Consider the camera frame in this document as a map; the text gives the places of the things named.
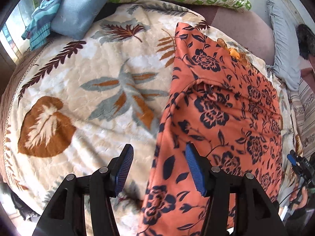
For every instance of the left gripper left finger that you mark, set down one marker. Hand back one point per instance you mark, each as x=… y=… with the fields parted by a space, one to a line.
x=64 y=214

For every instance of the orange floral garment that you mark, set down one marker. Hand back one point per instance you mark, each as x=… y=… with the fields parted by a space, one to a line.
x=230 y=112

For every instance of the person's right hand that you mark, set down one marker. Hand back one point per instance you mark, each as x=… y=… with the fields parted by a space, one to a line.
x=299 y=197

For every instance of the striped floral bed cover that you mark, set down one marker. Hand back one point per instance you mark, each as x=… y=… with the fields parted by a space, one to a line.
x=302 y=109

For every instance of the light blue ruffled pillow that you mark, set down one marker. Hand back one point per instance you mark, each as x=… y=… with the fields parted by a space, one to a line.
x=286 y=59

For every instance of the cream leaf-pattern fleece blanket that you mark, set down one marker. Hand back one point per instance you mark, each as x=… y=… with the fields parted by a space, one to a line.
x=78 y=103

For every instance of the dark furry cushion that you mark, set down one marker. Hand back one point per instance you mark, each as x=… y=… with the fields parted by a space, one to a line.
x=306 y=41

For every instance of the mauve bed sheet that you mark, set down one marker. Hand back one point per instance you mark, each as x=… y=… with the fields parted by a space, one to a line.
x=246 y=28

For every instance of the teal patterned cloth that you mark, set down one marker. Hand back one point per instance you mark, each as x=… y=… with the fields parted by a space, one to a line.
x=39 y=28

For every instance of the small blue pillow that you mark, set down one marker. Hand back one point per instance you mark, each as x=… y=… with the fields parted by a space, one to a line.
x=75 y=17

